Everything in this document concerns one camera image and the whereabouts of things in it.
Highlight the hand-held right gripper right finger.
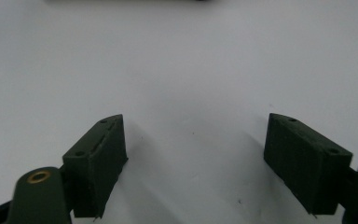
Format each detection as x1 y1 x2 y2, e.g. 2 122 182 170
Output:
263 112 354 217

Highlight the dark flat object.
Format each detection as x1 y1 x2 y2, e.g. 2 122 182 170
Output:
45 0 213 3

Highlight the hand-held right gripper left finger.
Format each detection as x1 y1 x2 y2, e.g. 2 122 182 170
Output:
62 113 130 219

